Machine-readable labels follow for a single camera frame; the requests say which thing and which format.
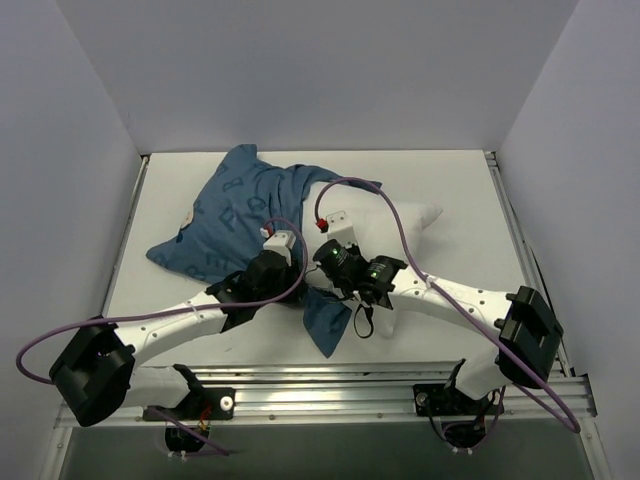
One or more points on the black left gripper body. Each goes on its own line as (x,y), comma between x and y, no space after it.
(288,288)

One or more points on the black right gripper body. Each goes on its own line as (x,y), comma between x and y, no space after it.
(329,255)

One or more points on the blue letter-print pillowcase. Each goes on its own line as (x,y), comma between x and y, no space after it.
(220,234)

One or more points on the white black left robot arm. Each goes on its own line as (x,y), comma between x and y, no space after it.
(103,368)

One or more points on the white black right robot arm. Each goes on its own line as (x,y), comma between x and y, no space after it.
(399,285)

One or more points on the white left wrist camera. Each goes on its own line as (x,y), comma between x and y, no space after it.
(280,242)

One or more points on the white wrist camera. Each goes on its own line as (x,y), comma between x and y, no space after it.
(280,242)
(338,226)

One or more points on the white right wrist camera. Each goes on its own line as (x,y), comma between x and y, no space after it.
(338,226)

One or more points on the aluminium front rail frame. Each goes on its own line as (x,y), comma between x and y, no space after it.
(351,393)

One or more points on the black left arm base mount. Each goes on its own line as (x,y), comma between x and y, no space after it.
(188,430)

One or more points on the aluminium side rail left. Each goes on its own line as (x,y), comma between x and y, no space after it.
(133,203)

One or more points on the aluminium side rail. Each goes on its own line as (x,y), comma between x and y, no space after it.
(133,203)
(517,235)

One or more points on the aluminium side rail right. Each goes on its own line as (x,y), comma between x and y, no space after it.
(517,235)

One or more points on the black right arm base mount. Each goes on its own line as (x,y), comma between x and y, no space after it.
(462,423)

